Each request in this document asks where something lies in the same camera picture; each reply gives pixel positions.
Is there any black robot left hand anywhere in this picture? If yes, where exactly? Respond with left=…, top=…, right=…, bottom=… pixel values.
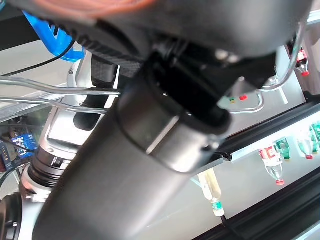
left=7, top=0, right=313, bottom=240

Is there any blue plastic shopping basket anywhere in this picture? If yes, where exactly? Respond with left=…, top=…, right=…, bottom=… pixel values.
left=0, top=11, right=309, bottom=115

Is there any yellow juice bottle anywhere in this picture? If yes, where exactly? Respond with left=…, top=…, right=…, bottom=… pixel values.
left=197, top=171, right=226, bottom=217

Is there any Pepsi cola bottle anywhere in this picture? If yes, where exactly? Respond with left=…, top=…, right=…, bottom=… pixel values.
left=8, top=126, right=40, bottom=161

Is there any black shelf board clear edge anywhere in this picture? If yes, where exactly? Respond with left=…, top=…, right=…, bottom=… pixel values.
left=214, top=99, right=320, bottom=163
left=197, top=172, right=320, bottom=240

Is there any bottle with red label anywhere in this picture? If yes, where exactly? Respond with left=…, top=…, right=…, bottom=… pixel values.
left=259, top=148, right=286, bottom=186

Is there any green soda bottle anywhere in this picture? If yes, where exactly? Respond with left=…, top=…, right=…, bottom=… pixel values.
left=273, top=136, right=293, bottom=161
left=309, top=121, right=320, bottom=152

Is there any clear bottle red cap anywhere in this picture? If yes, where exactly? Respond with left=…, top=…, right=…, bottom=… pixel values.
left=296, top=138, right=315, bottom=160

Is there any Coca-Cola bottle red cap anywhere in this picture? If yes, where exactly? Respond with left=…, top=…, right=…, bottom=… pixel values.
left=295, top=46, right=311, bottom=77

